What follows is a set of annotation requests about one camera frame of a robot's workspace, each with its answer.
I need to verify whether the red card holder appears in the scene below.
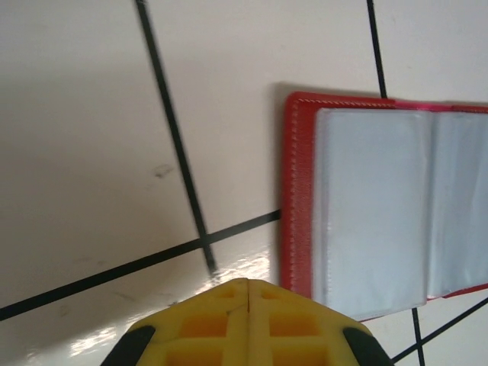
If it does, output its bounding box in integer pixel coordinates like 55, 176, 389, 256
280, 90, 488, 322

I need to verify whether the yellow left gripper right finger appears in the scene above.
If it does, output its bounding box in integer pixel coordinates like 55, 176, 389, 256
247, 280, 396, 366

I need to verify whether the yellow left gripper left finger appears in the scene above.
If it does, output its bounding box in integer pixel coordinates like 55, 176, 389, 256
101, 278, 251, 366

